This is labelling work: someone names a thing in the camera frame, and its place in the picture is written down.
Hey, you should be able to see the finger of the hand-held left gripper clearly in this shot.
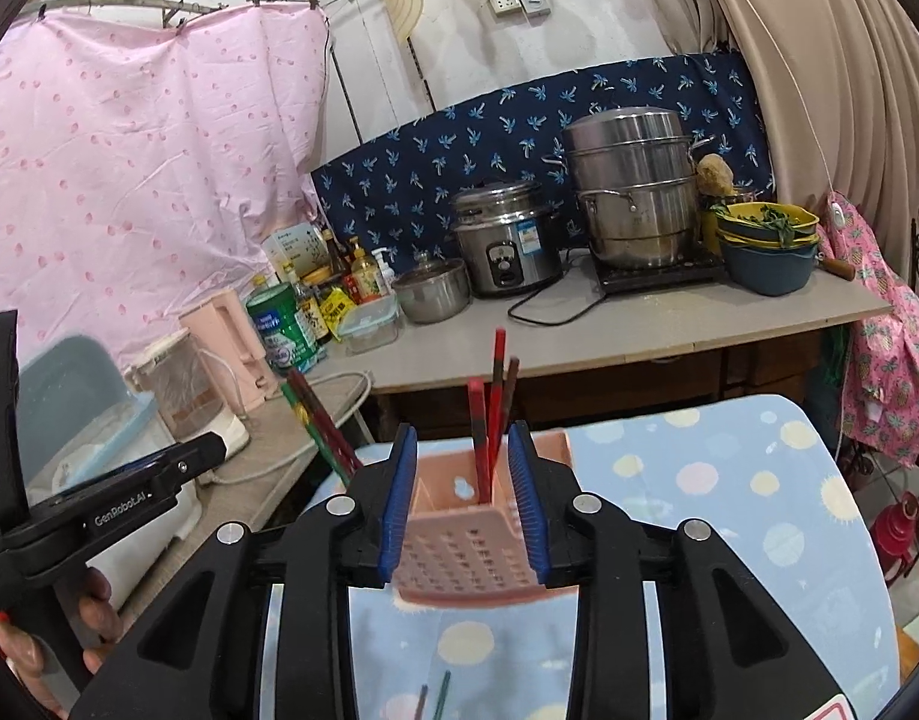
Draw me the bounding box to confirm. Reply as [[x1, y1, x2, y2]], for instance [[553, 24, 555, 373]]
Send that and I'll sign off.
[[148, 431, 228, 497]]

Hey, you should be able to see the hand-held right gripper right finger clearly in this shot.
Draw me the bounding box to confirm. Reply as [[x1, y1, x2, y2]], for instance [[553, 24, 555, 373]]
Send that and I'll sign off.
[[507, 424, 858, 720]]

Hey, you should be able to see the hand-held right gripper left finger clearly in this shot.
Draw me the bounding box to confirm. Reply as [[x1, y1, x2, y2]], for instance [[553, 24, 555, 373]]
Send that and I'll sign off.
[[70, 424, 419, 720]]

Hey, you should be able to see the pink perforated utensil basket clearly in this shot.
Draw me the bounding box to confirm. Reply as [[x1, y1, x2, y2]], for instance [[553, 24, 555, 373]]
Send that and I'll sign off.
[[389, 430, 578, 610]]

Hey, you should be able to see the maroon chopstick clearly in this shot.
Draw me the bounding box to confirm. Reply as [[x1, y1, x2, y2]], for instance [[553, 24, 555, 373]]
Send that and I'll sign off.
[[295, 386, 359, 477]]

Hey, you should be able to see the brown chopstick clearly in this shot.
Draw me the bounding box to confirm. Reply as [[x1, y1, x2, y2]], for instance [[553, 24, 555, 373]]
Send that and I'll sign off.
[[500, 357, 522, 436]]

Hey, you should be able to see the person's left hand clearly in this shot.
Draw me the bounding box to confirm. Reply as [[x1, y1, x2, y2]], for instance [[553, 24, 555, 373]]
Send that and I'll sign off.
[[0, 568, 125, 713]]

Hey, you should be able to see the white storage box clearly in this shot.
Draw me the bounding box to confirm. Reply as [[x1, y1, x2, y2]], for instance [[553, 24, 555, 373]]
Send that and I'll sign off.
[[16, 396, 204, 608]]

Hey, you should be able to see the white clear jug appliance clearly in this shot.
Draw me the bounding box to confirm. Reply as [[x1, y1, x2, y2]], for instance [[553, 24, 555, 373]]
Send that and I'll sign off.
[[124, 332, 252, 460]]

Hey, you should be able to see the pink electric kettle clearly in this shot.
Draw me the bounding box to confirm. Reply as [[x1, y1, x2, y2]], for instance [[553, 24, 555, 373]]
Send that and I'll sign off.
[[178, 289, 278, 419]]

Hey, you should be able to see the green tin can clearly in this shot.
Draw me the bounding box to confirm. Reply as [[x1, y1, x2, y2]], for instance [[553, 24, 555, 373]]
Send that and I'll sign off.
[[245, 283, 320, 377]]

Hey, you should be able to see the clear plastic food container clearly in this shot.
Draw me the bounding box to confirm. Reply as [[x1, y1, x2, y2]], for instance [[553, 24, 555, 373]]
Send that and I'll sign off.
[[337, 293, 401, 355]]

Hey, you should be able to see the yellow seasoning packet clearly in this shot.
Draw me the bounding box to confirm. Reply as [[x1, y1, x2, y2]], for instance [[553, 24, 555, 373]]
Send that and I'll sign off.
[[319, 287, 357, 340]]

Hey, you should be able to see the blue polka dot tablecloth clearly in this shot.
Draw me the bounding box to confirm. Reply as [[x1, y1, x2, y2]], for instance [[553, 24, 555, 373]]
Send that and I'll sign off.
[[310, 390, 902, 720]]

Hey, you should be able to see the small pot with glass lid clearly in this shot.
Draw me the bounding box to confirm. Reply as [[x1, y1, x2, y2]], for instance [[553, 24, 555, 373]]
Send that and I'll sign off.
[[391, 253, 473, 326]]

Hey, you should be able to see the white carton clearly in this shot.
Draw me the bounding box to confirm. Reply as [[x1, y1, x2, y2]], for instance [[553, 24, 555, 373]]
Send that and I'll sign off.
[[260, 224, 327, 287]]

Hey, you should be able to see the yellow oil bottle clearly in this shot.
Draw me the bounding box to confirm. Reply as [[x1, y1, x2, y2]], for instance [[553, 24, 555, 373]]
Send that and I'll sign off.
[[349, 235, 383, 302]]

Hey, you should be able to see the steel rice cooker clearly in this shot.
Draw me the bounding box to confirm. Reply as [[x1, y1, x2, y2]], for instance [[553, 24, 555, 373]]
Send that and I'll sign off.
[[449, 180, 567, 300]]

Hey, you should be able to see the black induction cooker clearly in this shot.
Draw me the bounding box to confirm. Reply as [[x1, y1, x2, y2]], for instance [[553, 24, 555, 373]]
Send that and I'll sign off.
[[588, 246, 731, 295]]

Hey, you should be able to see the pink dotted curtain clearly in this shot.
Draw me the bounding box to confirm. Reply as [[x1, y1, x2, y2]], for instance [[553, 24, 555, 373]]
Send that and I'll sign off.
[[0, 0, 331, 365]]

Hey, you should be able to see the stacked steel steamer pot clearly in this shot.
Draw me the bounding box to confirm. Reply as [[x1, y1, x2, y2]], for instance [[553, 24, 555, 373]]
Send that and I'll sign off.
[[545, 106, 717, 271]]

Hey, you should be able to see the blue plastic basin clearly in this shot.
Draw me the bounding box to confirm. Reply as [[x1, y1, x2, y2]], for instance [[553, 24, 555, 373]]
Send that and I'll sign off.
[[717, 236, 818, 298]]

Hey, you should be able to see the red plastic stool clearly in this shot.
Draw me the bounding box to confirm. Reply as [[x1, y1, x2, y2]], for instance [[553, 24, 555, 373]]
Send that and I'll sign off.
[[870, 490, 919, 587]]

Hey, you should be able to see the yellow plastic bowl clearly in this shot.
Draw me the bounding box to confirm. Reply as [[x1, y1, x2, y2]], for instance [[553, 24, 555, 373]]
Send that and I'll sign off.
[[713, 202, 821, 247]]

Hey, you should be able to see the navy printed cloth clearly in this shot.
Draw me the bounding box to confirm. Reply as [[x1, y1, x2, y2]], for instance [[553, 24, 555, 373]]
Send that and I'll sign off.
[[310, 52, 777, 272]]

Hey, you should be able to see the tan loofah sponge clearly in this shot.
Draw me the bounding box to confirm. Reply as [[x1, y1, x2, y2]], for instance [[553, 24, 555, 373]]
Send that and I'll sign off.
[[695, 154, 735, 201]]

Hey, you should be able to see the pink floral cloth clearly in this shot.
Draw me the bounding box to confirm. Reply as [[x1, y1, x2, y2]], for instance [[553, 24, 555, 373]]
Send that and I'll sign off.
[[818, 193, 919, 470]]

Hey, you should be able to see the beige curtain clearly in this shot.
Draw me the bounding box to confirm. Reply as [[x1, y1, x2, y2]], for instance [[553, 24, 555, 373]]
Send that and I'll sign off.
[[626, 0, 919, 205]]

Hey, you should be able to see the black power cable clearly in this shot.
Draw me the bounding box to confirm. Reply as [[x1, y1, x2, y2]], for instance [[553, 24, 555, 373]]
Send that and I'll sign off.
[[507, 250, 605, 329]]

